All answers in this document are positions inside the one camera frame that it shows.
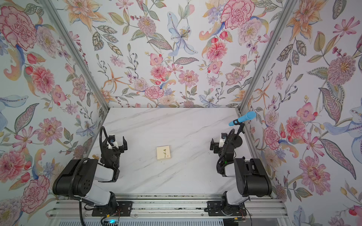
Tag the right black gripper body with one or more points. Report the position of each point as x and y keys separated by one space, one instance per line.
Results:
x=217 y=149

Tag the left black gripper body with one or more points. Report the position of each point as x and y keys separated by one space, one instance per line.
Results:
x=116 y=154

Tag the cream jewelry box lid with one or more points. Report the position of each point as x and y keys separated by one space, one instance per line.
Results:
x=163 y=153

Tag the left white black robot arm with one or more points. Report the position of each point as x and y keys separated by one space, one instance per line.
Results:
x=76 y=181

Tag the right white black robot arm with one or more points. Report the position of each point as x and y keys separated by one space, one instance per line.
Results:
x=250 y=176

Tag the blue microphone on stand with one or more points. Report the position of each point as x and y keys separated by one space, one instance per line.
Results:
x=240 y=124

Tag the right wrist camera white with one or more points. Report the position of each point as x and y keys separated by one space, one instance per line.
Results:
x=222 y=140

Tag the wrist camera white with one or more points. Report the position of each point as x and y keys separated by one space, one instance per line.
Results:
x=111 y=142
x=222 y=140

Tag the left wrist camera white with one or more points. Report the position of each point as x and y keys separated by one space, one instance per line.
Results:
x=111 y=142

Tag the aluminium mounting rail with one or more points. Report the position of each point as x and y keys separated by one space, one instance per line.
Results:
x=199 y=206

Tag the left aluminium corner post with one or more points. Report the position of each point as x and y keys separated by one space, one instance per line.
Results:
x=64 y=34

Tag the aluminium corner post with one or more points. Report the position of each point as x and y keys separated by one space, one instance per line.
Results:
x=251 y=82
x=64 y=34

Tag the right aluminium corner post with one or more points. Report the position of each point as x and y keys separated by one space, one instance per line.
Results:
x=251 y=82

